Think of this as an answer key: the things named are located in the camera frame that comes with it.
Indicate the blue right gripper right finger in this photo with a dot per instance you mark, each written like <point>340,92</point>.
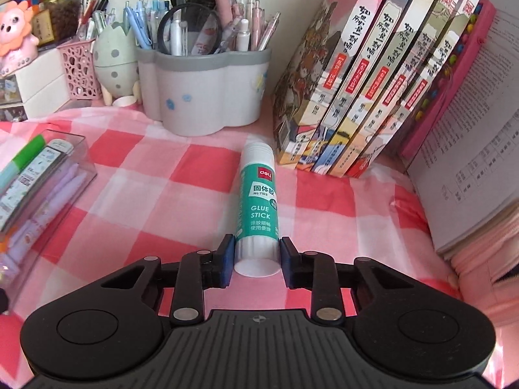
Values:
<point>291,263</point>

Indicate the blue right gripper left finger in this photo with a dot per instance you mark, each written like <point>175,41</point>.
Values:
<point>222,262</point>

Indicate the green white glue stick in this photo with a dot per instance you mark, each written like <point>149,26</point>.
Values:
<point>257,253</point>

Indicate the purple pen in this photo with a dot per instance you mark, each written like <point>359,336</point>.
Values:
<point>66,188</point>

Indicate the clear plastic organizer tray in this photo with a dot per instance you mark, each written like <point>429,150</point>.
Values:
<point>81,156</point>

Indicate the lilac character pen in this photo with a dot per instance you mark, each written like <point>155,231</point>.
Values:
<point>22,242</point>

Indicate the pencil lead refill case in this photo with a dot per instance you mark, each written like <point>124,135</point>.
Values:
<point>19,192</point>

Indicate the green cap highlighter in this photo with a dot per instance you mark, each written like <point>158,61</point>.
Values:
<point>21,160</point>

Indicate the red pink checkered cloth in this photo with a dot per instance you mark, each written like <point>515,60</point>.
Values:
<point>160,194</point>

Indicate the white flower pen holder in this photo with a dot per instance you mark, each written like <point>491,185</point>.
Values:
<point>195,96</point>

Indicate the white spine cartoon book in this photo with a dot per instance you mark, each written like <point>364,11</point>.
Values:
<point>411,86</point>

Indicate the pink binder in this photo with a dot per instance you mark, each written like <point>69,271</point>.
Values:
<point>449,79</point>

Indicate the blue spine cartoon book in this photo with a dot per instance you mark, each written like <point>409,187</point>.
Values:
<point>367,36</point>

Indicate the green egg pen holder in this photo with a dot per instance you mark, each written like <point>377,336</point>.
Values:
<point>115,64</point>

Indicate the pink perforated pen holder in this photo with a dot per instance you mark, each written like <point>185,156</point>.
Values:
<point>77,61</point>

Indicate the black magnifying glass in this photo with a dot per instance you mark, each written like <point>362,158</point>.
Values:
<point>189,29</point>

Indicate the white drawer organizer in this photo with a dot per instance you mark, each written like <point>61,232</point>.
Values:
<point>35,91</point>

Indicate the pink lion toy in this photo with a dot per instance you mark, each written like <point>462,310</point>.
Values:
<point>19,47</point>

